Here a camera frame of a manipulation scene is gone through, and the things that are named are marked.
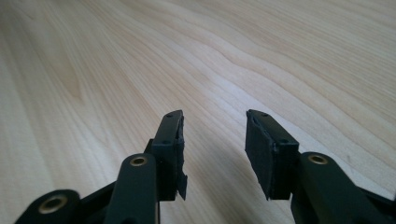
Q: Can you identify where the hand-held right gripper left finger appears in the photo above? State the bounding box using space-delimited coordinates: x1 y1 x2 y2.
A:
144 109 189 202

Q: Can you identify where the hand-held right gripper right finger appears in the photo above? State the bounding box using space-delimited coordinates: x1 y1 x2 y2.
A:
245 108 301 202

